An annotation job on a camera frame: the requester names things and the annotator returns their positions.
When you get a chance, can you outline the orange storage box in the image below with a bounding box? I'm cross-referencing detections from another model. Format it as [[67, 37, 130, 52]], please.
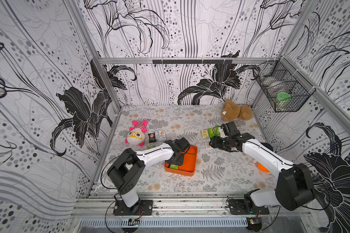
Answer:
[[164, 145, 198, 177]]

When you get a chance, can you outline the green cookie packet top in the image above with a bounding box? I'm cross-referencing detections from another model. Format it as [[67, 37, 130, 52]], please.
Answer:
[[208, 126, 221, 138]]

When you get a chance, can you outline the green cookie packet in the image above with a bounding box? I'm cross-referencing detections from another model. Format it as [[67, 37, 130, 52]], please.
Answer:
[[169, 165, 178, 170], [208, 126, 221, 138]]

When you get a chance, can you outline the white cookie packet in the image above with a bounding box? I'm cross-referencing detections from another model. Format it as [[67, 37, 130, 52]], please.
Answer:
[[158, 130, 167, 141], [205, 141, 213, 150]]

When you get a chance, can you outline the yellow cookie packet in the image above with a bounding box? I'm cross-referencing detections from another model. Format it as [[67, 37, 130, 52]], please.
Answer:
[[200, 129, 210, 140]]

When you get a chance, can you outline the black cookie packet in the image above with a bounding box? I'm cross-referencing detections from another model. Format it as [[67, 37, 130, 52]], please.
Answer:
[[148, 133, 157, 143]]

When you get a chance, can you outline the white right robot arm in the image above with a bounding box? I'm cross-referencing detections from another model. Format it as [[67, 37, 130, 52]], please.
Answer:
[[209, 122, 316, 213]]

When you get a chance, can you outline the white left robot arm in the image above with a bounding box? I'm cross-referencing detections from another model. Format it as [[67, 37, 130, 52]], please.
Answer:
[[107, 138, 193, 208]]

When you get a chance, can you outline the green cookie packet bottom-left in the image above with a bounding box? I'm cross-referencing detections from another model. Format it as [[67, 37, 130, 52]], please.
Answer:
[[169, 165, 178, 170]]

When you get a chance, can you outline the brown teddy bear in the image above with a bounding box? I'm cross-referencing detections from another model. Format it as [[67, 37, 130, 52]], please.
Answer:
[[221, 99, 253, 122]]

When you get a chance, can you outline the floral table mat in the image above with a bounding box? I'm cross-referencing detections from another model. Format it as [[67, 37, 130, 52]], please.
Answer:
[[103, 105, 277, 193]]

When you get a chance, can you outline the black round disc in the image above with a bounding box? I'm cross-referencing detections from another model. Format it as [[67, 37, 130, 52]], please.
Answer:
[[261, 142, 274, 151]]

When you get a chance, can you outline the striped orange toy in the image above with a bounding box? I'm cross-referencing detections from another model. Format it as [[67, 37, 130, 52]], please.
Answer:
[[253, 159, 270, 173]]

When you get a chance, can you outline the pink white plush toy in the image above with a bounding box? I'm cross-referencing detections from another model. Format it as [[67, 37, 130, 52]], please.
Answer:
[[125, 120, 148, 147]]

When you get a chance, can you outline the green lid cup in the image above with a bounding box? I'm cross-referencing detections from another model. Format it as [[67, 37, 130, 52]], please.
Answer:
[[275, 92, 292, 111]]

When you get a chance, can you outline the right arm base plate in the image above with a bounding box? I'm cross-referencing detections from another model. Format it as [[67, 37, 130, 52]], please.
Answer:
[[226, 198, 270, 216]]

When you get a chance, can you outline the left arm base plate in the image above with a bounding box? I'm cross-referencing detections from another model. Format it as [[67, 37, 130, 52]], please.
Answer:
[[113, 200, 153, 216]]

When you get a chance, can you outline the black wire basket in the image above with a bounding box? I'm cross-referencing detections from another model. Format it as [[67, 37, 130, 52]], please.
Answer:
[[254, 59, 315, 113]]

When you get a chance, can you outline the white cable duct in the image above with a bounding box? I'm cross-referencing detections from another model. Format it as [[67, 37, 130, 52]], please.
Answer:
[[80, 217, 248, 229]]

